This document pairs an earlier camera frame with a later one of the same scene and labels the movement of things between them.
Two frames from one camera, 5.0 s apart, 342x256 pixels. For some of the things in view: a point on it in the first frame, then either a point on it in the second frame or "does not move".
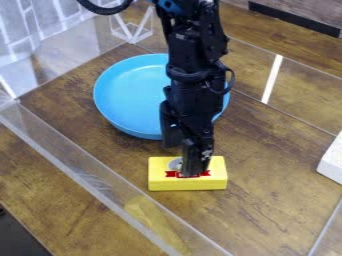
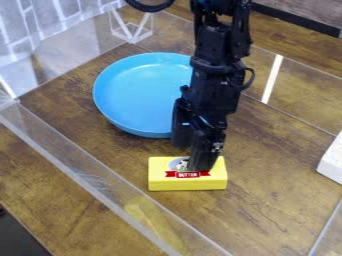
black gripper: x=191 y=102 → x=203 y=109
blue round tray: x=128 y=94 does not move
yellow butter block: x=165 y=175 does not move
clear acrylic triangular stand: x=128 y=31 does not move
